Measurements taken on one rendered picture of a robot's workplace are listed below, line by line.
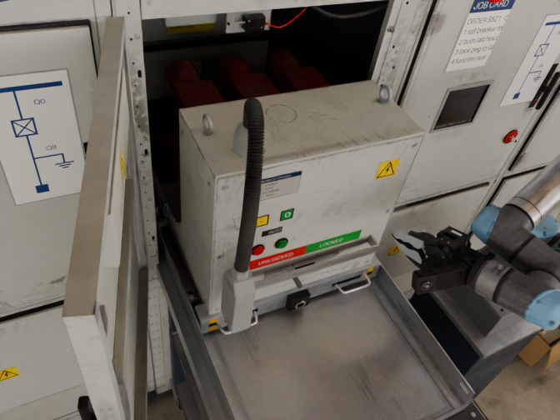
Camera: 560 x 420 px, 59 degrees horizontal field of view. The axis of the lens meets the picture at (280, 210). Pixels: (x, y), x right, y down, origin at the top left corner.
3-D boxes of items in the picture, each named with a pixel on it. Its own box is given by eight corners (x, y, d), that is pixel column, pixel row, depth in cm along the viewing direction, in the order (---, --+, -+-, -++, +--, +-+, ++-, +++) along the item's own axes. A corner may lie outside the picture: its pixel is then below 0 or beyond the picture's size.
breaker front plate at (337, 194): (371, 269, 143) (427, 137, 109) (211, 321, 124) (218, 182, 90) (368, 266, 143) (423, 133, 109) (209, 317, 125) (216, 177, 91)
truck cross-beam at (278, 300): (375, 276, 147) (381, 263, 143) (200, 334, 126) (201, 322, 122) (366, 263, 150) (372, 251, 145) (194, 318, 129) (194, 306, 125)
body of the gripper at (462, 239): (442, 251, 111) (492, 276, 103) (418, 269, 106) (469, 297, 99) (446, 222, 107) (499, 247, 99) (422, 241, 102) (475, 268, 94)
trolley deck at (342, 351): (464, 408, 130) (474, 399, 125) (246, 519, 106) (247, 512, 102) (337, 226, 170) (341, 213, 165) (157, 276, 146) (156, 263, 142)
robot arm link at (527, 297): (567, 318, 93) (546, 342, 88) (511, 289, 100) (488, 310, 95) (579, 287, 89) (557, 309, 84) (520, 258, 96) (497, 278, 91)
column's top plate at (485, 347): (485, 251, 179) (487, 247, 177) (553, 323, 160) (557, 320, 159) (416, 277, 166) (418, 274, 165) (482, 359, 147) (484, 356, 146)
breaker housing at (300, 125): (371, 266, 143) (427, 131, 109) (207, 318, 125) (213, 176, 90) (293, 156, 174) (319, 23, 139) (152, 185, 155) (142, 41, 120)
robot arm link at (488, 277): (489, 309, 96) (497, 277, 91) (467, 297, 99) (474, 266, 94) (509, 289, 100) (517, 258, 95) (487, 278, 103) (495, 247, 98)
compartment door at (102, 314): (111, 518, 99) (21, 320, 46) (125, 265, 141) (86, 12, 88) (147, 512, 100) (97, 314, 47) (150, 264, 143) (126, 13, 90)
